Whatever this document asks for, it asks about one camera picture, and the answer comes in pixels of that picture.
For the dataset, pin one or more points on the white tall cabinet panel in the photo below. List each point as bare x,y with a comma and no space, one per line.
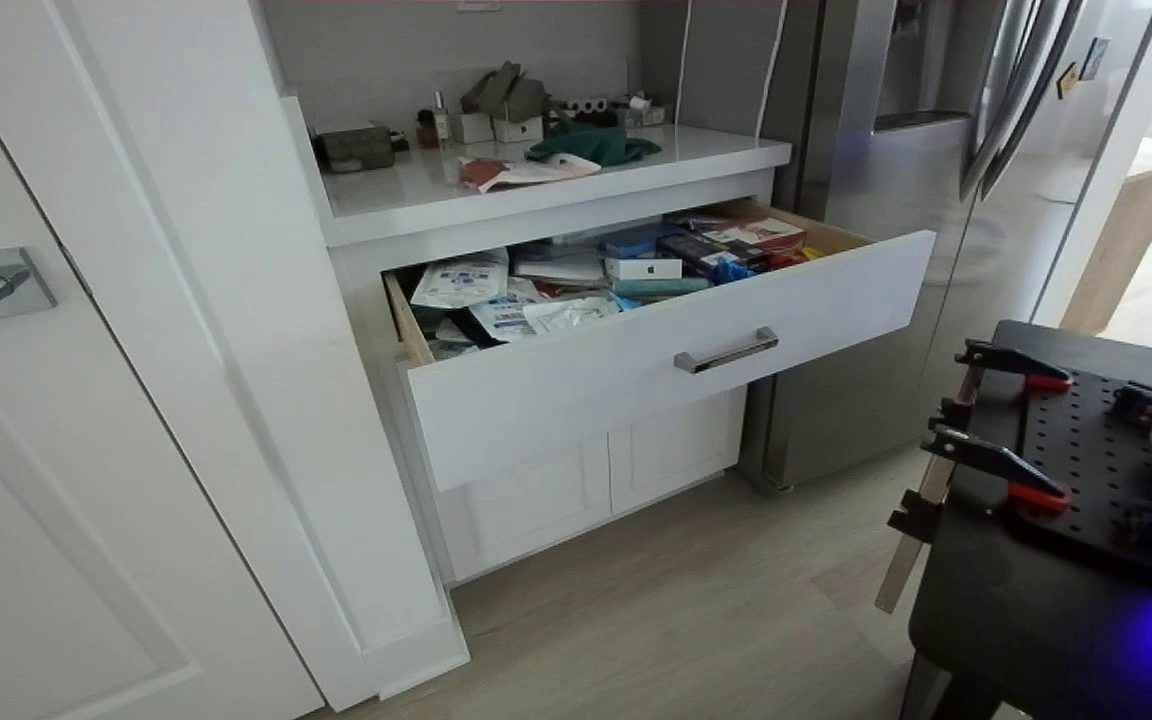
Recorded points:
241,334

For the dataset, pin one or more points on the black box with labels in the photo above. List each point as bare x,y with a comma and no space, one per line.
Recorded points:
688,246

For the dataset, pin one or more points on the white flat box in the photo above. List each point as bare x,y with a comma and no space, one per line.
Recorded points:
647,268

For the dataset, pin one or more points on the green towel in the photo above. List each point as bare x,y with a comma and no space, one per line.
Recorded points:
599,144

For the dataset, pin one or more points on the white base cabinet with countertop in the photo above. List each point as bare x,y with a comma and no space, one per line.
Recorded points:
537,523

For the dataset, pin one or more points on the red and white packets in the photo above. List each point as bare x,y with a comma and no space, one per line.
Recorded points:
757,234

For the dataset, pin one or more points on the wooden table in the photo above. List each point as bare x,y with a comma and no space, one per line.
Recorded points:
1130,242

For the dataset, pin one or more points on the dark grey box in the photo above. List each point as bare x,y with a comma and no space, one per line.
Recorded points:
353,149

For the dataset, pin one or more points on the white door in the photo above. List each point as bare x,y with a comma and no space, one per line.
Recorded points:
59,535

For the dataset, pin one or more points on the small blue item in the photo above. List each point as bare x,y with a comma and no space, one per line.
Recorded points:
726,264

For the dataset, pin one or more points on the white plastic packet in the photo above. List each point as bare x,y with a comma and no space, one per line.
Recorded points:
457,281

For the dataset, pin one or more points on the black cylindrical items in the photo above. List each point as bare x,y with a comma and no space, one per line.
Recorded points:
591,117

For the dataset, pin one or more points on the small brown bottle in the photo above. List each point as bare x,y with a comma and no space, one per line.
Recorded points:
432,121

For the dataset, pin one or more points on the white and teal package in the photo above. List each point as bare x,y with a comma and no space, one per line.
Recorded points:
662,289

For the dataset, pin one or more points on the white open drawer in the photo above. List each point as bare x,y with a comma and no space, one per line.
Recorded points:
656,365

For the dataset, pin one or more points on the stainless steel refrigerator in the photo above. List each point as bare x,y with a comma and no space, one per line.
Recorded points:
871,174

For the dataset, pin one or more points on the wooden plank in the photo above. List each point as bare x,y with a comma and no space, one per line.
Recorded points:
909,535

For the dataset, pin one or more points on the red and white booklet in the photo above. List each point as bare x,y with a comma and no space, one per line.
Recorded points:
523,174

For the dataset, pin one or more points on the black clamp with red tip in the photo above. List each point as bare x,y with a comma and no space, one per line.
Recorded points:
1010,363
996,466

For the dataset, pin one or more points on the blue cloth item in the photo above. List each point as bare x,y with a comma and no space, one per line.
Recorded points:
633,242

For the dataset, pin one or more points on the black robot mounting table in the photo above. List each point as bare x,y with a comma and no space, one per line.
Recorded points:
1070,601

